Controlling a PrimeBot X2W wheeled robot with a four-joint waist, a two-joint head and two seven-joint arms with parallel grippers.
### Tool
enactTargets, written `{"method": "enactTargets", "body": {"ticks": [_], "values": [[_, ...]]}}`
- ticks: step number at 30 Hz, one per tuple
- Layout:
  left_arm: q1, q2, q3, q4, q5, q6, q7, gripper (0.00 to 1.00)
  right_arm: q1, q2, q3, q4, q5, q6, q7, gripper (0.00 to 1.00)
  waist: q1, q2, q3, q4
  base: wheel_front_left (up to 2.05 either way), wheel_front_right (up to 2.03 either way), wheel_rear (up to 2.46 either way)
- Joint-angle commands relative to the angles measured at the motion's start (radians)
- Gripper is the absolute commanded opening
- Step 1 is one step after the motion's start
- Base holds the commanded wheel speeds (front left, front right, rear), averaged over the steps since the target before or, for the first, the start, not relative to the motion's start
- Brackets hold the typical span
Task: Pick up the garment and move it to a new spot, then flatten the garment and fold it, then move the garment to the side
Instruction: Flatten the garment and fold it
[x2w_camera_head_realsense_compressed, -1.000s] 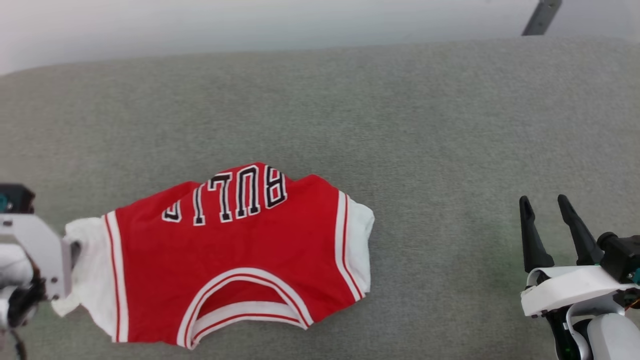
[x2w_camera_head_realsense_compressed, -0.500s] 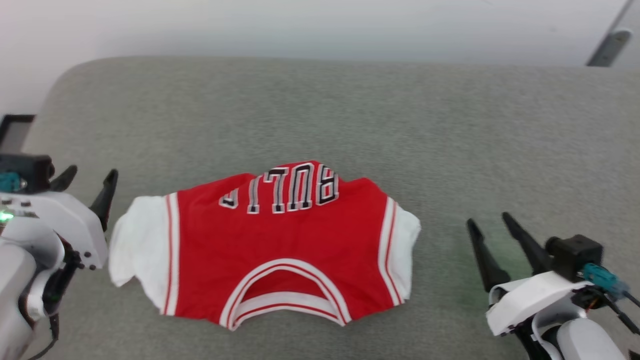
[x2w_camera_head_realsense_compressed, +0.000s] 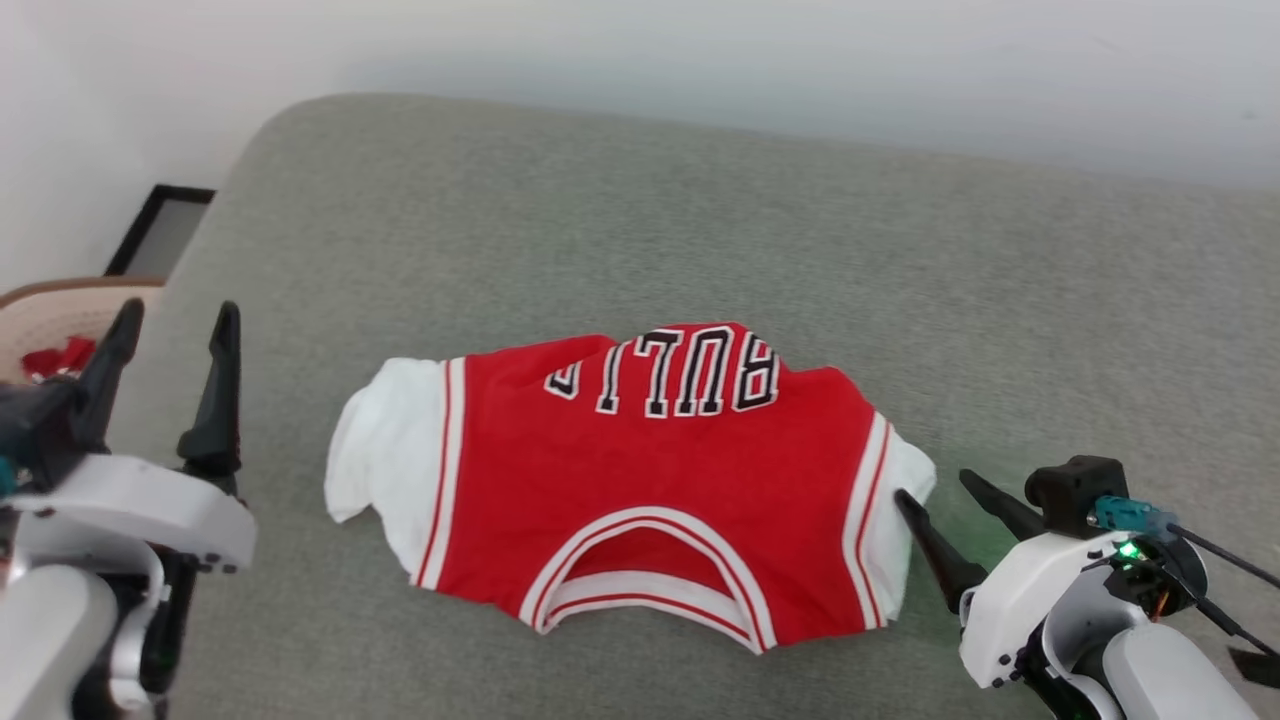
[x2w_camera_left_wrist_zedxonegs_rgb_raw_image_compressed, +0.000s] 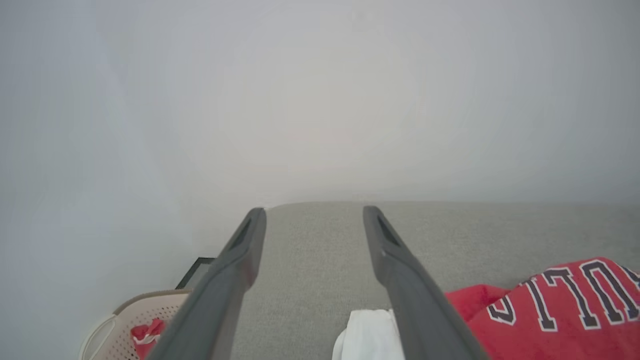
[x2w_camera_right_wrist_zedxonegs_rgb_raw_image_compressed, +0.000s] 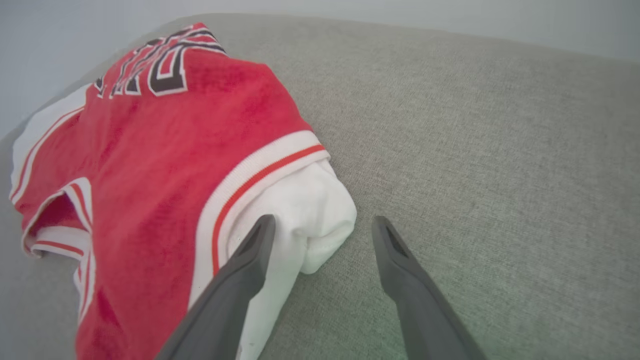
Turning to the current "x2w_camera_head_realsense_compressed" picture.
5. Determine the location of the red garment in basket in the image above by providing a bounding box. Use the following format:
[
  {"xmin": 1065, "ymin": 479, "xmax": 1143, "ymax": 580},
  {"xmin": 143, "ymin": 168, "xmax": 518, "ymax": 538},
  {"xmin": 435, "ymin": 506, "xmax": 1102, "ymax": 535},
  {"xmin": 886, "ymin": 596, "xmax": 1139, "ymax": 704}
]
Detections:
[{"xmin": 20, "ymin": 337, "xmax": 101, "ymax": 386}]

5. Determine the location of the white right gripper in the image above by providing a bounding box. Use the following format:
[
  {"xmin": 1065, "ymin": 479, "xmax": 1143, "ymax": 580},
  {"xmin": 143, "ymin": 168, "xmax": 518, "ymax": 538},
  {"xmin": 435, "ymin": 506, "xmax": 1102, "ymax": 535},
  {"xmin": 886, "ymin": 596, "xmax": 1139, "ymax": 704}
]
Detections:
[{"xmin": 893, "ymin": 469, "xmax": 1129, "ymax": 691}]

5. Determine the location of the beige laundry basket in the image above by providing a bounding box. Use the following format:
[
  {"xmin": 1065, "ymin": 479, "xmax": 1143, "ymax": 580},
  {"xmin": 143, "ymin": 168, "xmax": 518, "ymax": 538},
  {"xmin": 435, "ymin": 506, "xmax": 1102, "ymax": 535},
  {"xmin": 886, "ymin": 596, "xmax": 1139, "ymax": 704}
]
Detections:
[{"xmin": 0, "ymin": 277, "xmax": 167, "ymax": 387}]

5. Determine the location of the red white basketball jersey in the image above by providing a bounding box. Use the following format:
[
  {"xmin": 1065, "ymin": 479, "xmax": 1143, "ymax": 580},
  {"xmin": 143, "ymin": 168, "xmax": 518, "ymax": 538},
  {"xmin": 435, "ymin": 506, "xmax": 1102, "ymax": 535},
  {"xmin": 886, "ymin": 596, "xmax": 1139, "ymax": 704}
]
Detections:
[{"xmin": 323, "ymin": 322, "xmax": 938, "ymax": 656}]

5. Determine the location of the black framed panel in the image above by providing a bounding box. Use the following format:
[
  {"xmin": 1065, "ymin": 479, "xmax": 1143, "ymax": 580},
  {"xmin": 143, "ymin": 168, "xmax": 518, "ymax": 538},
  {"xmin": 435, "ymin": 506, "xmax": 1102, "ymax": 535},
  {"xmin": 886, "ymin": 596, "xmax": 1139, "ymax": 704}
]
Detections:
[{"xmin": 104, "ymin": 184, "xmax": 217, "ymax": 279}]

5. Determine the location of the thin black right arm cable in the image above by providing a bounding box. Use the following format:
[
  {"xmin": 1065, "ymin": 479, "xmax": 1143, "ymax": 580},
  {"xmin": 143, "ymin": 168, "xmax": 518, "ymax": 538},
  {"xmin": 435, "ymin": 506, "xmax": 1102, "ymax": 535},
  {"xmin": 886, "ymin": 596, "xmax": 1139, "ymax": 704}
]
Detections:
[
  {"xmin": 1165, "ymin": 524, "xmax": 1280, "ymax": 591},
  {"xmin": 1190, "ymin": 595, "xmax": 1280, "ymax": 661}
]

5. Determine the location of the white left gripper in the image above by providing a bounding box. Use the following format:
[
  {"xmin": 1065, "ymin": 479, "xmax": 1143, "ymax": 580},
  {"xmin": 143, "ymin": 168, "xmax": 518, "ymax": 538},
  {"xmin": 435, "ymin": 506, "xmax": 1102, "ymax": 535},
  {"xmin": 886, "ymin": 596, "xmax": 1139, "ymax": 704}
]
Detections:
[{"xmin": 5, "ymin": 298, "xmax": 258, "ymax": 573}]

